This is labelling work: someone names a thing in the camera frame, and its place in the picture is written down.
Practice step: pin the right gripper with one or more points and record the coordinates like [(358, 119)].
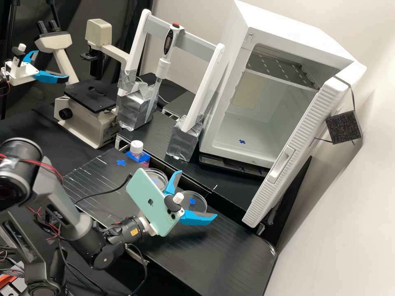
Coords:
[(149, 227)]

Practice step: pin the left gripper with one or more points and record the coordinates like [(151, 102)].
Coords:
[(20, 73)]

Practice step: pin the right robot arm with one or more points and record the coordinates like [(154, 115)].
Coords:
[(46, 188)]

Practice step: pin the petri dish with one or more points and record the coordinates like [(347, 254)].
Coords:
[(159, 178), (197, 200)]

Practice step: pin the blue bottle holder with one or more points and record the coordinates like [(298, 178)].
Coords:
[(144, 159)]

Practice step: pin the black platform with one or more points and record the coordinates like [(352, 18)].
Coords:
[(200, 259), (160, 129), (182, 101)]

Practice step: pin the cream microscope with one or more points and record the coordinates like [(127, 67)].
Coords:
[(86, 120)]

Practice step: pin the small bottle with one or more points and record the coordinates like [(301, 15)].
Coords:
[(136, 148)]

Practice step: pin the incubator door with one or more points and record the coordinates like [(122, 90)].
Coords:
[(296, 148)]

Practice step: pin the pipette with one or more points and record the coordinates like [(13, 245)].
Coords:
[(168, 41)]

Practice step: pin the white pipette stand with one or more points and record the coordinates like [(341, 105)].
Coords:
[(197, 41)]

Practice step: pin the white incubator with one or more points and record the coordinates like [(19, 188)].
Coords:
[(247, 27)]

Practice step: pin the right wrist camera phone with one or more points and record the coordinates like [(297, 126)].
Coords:
[(148, 197)]

